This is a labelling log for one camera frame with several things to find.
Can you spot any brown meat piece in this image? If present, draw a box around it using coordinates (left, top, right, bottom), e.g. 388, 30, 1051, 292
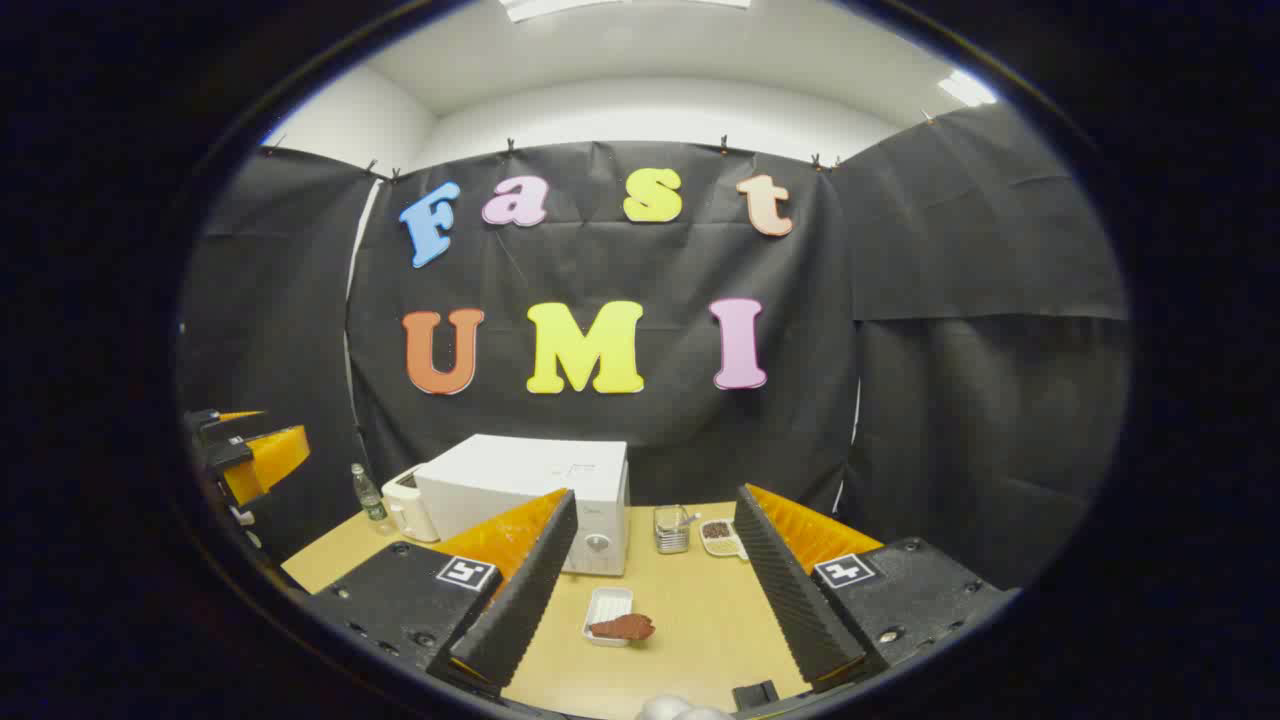
588, 613, 657, 642

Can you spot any metal wire basket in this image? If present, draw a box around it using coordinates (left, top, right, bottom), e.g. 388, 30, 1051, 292
654, 505, 693, 555

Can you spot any ceiling light panel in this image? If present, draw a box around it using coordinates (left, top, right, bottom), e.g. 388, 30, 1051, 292
937, 69, 1000, 109
500, 0, 753, 23

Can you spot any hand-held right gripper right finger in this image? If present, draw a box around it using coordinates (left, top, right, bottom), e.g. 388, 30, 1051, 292
733, 483, 1021, 694

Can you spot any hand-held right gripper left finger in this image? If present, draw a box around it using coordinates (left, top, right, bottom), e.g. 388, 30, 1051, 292
305, 488, 579, 699

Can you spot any clear plastic water bottle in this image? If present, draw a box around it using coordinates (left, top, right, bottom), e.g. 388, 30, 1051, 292
351, 462, 393, 536

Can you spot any white divided bean dish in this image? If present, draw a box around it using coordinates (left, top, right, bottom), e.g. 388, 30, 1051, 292
699, 518, 749, 561

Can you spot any white microwave oven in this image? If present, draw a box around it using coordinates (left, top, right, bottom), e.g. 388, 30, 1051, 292
415, 434, 631, 578

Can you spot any white rectangular tray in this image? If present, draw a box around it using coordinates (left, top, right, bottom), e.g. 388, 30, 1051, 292
583, 586, 634, 648

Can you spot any white toaster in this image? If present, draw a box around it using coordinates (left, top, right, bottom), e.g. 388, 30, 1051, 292
382, 465, 441, 544

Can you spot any black backdrop cloth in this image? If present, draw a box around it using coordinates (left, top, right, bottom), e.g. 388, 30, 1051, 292
178, 100, 1133, 591

